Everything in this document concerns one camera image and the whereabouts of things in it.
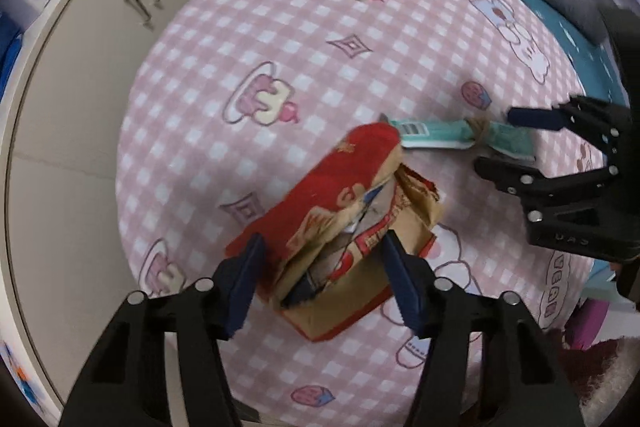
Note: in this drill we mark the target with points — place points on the white cabinet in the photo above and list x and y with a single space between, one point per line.
75 157

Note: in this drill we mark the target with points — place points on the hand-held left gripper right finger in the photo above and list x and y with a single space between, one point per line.
405 287

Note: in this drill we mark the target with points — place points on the red paper bag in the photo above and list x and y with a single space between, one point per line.
325 177

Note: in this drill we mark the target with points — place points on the teal packet with twine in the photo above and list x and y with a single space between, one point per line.
435 134

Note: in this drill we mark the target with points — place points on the teal candy print quilt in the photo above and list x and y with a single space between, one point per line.
575 54

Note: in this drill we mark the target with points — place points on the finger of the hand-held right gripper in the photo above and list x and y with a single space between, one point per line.
505 174
532 117

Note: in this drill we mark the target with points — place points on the pink checked tablecloth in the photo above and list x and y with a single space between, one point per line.
300 32

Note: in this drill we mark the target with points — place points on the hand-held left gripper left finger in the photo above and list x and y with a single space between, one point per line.
245 282

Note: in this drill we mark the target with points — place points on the dark red fluffy rug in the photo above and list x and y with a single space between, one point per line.
590 372

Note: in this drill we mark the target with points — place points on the purple box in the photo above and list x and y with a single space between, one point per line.
595 322

